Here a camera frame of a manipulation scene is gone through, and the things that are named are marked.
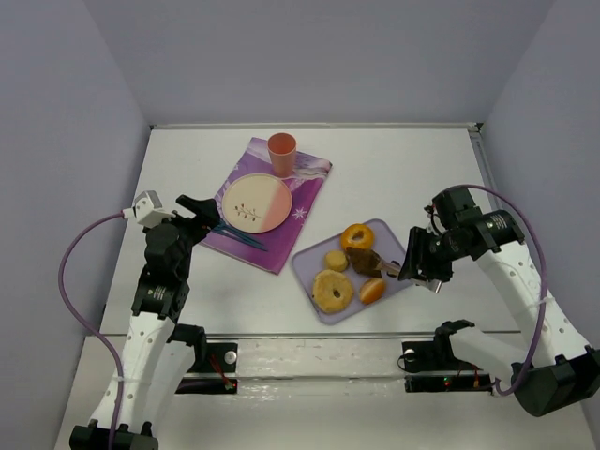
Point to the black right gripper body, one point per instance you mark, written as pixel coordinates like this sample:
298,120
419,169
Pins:
423,255

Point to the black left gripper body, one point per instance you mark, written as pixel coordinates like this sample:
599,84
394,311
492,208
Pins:
188,223

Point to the metal tongs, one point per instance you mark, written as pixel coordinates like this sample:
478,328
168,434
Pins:
394,270

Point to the brown chocolate croissant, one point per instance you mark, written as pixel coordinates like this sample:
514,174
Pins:
364,261

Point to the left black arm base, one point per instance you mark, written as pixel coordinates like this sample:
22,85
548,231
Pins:
216,374

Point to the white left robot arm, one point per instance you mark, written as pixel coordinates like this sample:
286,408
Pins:
159,350

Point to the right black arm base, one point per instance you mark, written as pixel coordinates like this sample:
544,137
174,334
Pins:
427,372

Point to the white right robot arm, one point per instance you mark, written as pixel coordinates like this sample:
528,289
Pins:
560,366

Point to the blue plastic fork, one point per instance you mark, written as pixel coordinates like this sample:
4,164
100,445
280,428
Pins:
231,229

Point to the blue plastic knife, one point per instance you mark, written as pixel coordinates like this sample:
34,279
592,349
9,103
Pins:
240,239

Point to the cream and pink plate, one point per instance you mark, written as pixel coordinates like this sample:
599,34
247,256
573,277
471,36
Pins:
256,203

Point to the orange glazed bun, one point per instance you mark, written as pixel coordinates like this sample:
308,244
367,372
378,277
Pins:
372,290

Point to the lilac serving tray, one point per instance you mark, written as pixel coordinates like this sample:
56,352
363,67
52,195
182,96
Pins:
309,262

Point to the orange glazed donut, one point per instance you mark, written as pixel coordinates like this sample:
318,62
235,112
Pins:
358,235

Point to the small round yellow bun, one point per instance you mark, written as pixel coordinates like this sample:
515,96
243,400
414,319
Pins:
336,260

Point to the large pale bagel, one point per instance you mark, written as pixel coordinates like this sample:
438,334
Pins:
332,291

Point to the pink plastic cup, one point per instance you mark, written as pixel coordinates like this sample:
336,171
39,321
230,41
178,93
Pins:
282,151

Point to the purple snowflake placemat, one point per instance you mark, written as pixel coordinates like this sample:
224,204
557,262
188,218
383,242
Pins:
308,177

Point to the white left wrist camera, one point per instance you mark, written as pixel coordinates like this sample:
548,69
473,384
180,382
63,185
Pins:
147,210

